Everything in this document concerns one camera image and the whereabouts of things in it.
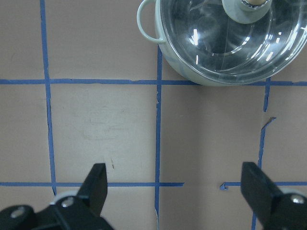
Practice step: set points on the pale green cooking pot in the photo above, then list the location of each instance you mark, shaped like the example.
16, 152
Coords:
182, 64

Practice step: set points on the glass pot lid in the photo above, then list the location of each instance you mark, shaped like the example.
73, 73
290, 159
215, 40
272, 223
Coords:
230, 40

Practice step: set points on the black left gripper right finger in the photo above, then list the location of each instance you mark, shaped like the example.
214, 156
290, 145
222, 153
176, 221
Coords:
276, 208

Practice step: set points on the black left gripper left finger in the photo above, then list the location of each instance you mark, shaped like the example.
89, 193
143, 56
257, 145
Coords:
79, 210

